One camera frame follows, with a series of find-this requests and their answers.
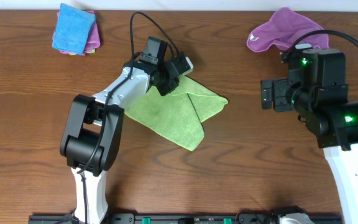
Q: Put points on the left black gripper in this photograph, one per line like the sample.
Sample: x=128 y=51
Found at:
x=173 y=83

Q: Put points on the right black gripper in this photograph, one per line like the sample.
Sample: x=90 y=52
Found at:
x=280 y=88

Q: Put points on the green microfiber cloth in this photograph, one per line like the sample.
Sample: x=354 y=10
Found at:
x=178 y=116

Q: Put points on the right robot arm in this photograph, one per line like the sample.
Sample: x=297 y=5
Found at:
x=336 y=130

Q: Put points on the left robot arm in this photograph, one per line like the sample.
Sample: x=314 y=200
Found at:
x=92 y=135

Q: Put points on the purple crumpled cloth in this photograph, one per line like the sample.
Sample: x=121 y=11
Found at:
x=281 y=30

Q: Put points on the green folded cloth bottom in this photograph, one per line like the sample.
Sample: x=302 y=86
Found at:
x=92 y=51

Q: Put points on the purple folded cloth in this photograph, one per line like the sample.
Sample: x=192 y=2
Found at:
x=93 y=41

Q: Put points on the blue folded cloth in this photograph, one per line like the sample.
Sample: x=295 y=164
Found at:
x=72 y=29

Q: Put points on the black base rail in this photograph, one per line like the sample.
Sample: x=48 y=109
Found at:
x=128 y=218

